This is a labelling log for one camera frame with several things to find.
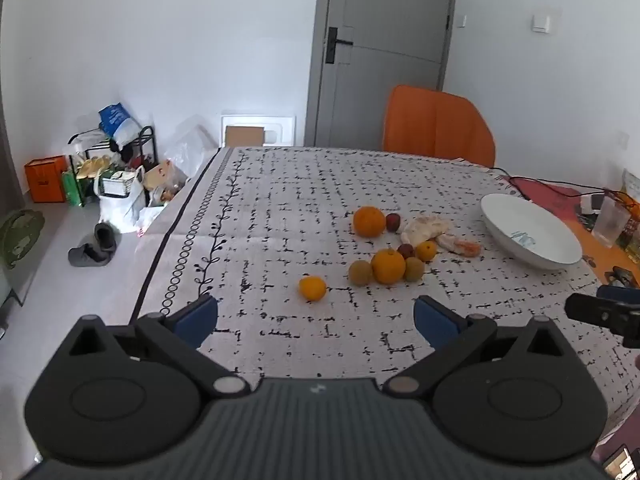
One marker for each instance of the blue white bag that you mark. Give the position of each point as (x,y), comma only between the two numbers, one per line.
(117,120)

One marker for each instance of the white light switch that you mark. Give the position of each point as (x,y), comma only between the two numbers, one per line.
(541,23)

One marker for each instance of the yellow green packet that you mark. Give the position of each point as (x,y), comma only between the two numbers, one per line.
(631,240)

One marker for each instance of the black metal shoe rack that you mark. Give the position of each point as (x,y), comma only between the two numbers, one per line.
(149,142)

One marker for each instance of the clear plastic bag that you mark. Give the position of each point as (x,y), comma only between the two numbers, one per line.
(190,147)

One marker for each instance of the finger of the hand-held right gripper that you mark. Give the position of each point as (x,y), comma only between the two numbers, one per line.
(600,312)
(620,293)

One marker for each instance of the green bag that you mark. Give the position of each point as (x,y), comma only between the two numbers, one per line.
(71,189)

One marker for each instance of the white shopping bag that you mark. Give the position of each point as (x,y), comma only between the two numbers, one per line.
(117,210)

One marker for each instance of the orange box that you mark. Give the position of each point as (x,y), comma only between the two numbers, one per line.
(46,180)

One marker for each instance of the peeled pomelo piece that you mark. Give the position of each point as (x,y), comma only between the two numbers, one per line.
(460,247)
(425,230)

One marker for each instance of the grey panel door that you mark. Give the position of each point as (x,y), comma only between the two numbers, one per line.
(390,35)

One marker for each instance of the brown paper bag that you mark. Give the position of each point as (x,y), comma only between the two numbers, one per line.
(160,175)

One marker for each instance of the large orange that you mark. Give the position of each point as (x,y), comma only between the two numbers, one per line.
(369,221)
(388,266)

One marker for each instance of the red plum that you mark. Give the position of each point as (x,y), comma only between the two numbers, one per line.
(405,250)
(393,222)

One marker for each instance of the grey slipper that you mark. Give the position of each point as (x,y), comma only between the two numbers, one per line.
(106,237)
(85,255)

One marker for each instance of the brown kiwi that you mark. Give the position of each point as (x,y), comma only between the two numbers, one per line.
(360,272)
(414,269)

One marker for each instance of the brown cardboard sheet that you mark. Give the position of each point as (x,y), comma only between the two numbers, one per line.
(244,136)

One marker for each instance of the clear plastic cup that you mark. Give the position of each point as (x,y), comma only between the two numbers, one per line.
(610,222)

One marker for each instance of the red orange printed mat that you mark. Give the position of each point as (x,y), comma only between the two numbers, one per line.
(545,200)

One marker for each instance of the orange chair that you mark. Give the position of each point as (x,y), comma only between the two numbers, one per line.
(435,125)

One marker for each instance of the white black patterned tablecloth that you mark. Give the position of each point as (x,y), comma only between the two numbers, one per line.
(280,210)

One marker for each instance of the white ceramic plate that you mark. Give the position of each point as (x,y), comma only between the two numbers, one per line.
(520,215)

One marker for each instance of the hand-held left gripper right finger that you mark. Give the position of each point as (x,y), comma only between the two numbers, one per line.
(435,320)

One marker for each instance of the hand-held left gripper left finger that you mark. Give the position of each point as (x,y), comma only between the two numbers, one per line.
(197,317)

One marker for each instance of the small orange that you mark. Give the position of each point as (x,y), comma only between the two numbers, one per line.
(312,288)
(426,251)

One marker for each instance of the white foam frame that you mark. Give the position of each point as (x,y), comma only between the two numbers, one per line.
(280,125)

